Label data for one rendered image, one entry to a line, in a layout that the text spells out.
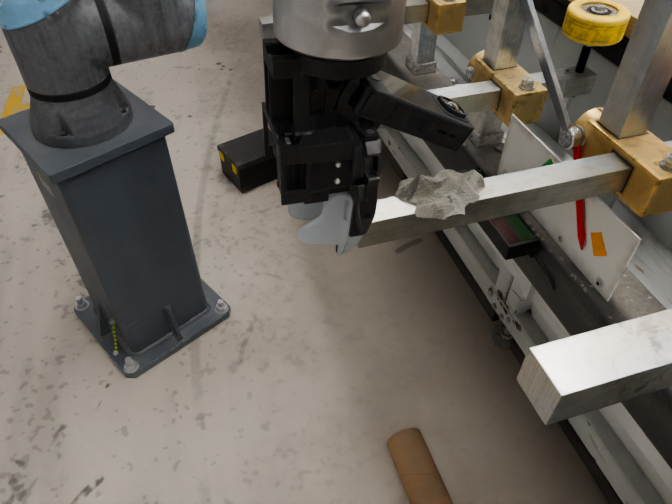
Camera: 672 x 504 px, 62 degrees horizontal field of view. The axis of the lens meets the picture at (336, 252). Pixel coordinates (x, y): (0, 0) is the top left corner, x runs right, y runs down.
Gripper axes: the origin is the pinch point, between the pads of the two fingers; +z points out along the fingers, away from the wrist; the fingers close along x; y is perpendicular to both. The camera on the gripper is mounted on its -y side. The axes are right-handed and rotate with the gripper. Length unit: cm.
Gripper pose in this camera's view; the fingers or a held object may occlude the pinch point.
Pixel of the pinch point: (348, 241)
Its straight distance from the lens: 53.7
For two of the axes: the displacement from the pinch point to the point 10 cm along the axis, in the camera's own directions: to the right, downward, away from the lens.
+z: -0.5, 7.2, 7.0
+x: 2.8, 6.8, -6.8
